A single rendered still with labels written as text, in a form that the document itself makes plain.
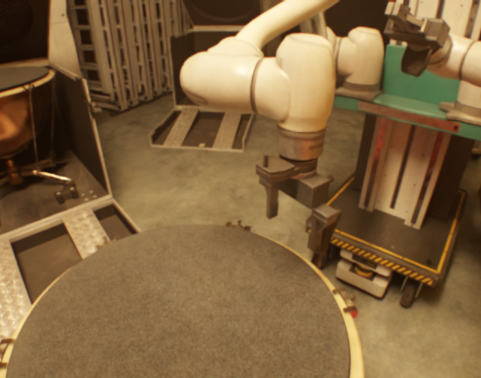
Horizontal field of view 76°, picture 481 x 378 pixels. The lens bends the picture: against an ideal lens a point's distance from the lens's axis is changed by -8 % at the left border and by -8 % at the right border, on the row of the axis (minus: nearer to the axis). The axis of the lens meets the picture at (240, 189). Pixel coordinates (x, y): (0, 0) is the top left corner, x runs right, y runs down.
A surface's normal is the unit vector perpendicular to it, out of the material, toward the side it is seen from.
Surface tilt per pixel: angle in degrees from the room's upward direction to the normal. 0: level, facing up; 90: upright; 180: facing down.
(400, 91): 90
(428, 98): 90
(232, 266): 0
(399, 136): 90
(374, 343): 0
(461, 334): 0
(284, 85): 84
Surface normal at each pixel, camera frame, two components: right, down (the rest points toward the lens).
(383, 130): -0.62, 0.41
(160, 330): 0.00, -0.85
